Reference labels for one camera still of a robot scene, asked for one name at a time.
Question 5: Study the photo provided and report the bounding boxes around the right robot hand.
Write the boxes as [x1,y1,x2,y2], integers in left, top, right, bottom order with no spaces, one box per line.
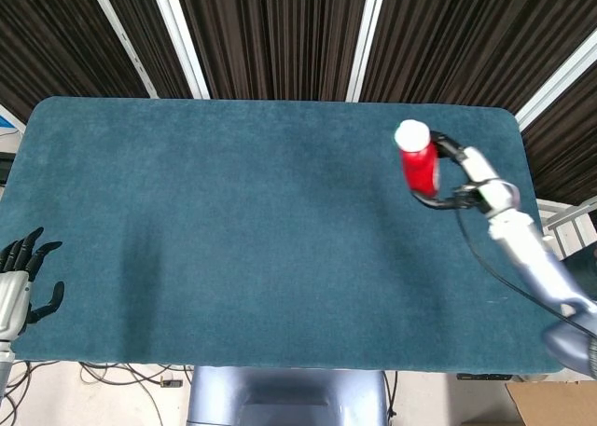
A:
[411,130,521,215]

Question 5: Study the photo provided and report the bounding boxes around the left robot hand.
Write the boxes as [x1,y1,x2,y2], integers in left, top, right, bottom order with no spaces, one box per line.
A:
[0,227,65,343]

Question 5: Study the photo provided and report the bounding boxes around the red bottle with white cap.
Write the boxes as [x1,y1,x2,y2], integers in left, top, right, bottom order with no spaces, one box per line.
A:
[394,119,442,198]

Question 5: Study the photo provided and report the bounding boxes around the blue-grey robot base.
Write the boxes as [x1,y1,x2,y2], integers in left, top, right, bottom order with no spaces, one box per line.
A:
[186,365,389,426]

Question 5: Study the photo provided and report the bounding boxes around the white aluminium beam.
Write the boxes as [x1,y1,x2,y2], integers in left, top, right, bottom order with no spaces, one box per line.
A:
[515,38,597,131]
[147,0,211,100]
[86,0,159,99]
[345,0,389,103]

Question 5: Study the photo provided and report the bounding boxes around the person in dark clothing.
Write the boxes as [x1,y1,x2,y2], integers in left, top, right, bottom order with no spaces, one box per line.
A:
[559,246,597,301]

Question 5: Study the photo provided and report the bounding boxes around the blue and white board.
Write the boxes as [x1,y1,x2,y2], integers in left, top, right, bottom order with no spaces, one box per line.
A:
[0,103,27,137]

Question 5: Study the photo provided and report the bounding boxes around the black power strip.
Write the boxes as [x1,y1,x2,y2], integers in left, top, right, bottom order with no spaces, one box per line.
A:
[456,372,514,382]

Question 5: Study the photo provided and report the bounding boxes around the blue carpet mat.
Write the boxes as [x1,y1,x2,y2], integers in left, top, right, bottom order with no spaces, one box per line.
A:
[0,95,561,375]

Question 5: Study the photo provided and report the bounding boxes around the cardboard box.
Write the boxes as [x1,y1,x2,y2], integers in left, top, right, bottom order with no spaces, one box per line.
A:
[505,378,597,426]

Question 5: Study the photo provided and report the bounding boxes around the white metal frame rack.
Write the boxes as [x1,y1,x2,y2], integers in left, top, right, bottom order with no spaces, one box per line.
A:
[535,197,597,259]

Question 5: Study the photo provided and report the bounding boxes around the black cable on right hand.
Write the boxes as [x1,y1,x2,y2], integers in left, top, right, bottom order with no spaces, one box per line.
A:
[454,206,597,338]

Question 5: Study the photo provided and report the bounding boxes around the tangled floor cables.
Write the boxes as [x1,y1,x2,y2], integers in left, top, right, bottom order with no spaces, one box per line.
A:
[0,359,195,426]

